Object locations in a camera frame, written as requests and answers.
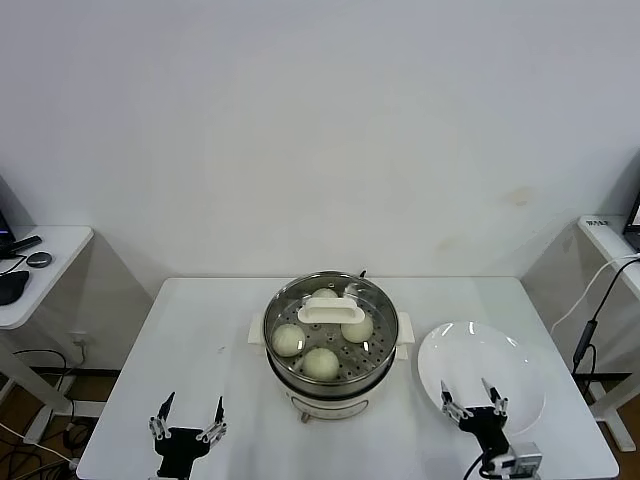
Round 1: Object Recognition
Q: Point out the dark laptop with blue light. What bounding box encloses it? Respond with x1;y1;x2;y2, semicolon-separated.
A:
0;177;36;261

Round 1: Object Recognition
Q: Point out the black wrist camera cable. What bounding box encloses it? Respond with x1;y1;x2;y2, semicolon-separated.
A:
463;452;490;480

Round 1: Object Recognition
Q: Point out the perforated stainless steel steamer basket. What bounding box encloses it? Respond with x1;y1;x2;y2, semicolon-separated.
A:
261;270;400;394

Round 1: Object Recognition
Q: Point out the black remote stick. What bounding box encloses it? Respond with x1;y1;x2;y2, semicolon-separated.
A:
8;235;41;254

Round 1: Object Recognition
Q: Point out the round white plate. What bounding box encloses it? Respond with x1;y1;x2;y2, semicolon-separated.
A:
415;320;546;435

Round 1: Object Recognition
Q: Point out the cream electric cooking pot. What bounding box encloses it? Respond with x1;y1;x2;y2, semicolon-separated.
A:
246;309;415;424

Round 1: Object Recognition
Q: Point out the glass lid with cream handle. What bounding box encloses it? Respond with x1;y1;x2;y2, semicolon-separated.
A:
263;272;400;386

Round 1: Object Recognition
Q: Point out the tangled black floor cable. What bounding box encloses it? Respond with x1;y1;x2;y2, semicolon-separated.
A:
0;439;76;480

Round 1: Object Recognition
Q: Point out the black computer mouse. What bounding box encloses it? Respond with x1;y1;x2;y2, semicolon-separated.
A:
0;271;30;307

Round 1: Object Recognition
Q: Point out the white floor cable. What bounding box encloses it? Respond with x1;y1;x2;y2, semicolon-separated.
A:
0;424;79;469

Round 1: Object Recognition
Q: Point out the white side desk with label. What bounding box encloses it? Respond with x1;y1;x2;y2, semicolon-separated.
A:
574;213;640;451

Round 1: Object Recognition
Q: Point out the black laptop with lit screen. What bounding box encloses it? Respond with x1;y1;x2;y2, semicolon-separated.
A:
622;185;640;251

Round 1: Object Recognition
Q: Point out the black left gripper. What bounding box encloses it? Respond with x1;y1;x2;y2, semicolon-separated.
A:
148;391;227;476

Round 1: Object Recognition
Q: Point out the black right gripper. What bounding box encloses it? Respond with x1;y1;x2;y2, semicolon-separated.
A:
439;377;512;454

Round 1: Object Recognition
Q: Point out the white hanging cable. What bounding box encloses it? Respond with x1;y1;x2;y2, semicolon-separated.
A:
549;251;640;339

